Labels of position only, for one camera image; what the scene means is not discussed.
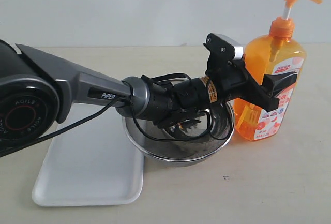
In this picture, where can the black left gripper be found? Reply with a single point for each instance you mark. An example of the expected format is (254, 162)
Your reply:
(232, 81)

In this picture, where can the orange dish soap pump bottle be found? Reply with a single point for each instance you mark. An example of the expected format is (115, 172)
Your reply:
(275, 61)

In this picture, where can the small stainless steel bowl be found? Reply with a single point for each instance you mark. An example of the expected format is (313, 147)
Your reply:
(219, 120)

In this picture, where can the steel mesh strainer basket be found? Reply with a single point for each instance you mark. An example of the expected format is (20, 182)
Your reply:
(181, 154)

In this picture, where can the white foam tray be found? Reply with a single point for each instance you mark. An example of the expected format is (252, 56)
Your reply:
(94, 164)

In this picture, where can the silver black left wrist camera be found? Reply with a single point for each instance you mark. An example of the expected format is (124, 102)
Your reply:
(222, 50)

